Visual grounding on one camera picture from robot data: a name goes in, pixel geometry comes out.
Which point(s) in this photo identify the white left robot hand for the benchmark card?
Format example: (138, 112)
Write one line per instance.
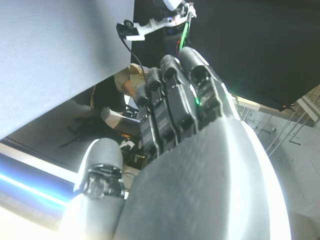
(200, 187)

